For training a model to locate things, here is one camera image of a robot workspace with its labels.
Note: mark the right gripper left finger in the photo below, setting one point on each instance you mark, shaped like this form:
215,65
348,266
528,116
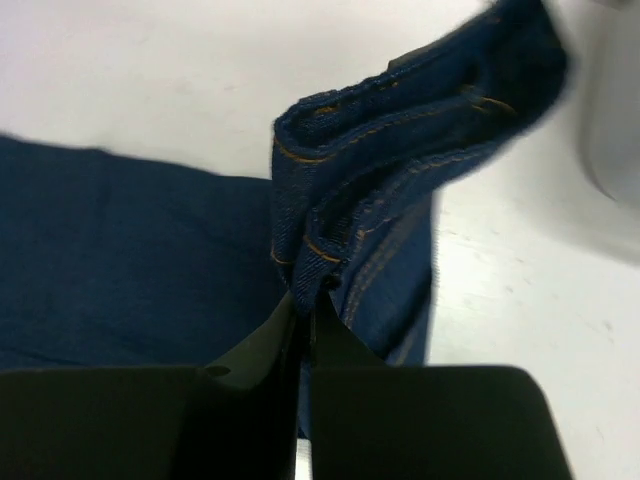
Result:
235,418

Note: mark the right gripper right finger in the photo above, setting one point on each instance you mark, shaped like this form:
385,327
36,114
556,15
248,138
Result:
373,421

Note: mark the dark blue denim trousers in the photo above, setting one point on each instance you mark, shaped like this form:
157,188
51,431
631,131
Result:
109,260

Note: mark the white plastic laundry basket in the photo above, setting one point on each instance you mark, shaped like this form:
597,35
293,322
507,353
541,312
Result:
609,137

